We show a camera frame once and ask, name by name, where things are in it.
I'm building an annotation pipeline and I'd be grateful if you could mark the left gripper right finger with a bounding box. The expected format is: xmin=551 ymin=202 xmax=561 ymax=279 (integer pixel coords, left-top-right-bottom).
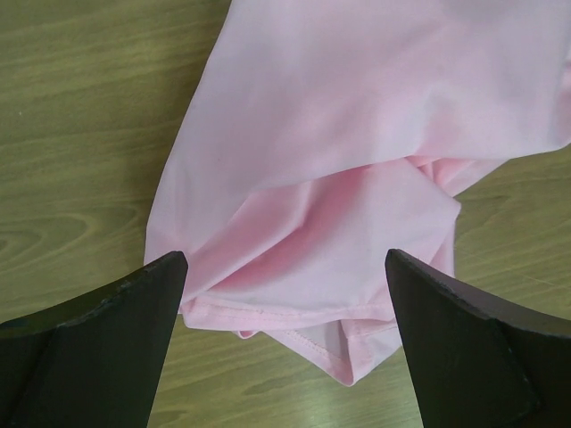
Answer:
xmin=385 ymin=250 xmax=570 ymax=428

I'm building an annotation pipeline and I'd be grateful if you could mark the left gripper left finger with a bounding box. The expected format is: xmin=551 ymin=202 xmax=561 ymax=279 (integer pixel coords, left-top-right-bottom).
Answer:
xmin=1 ymin=251 xmax=187 ymax=427

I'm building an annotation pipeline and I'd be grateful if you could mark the pink t shirt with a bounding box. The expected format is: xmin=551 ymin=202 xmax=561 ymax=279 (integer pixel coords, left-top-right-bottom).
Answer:
xmin=145 ymin=0 xmax=570 ymax=386

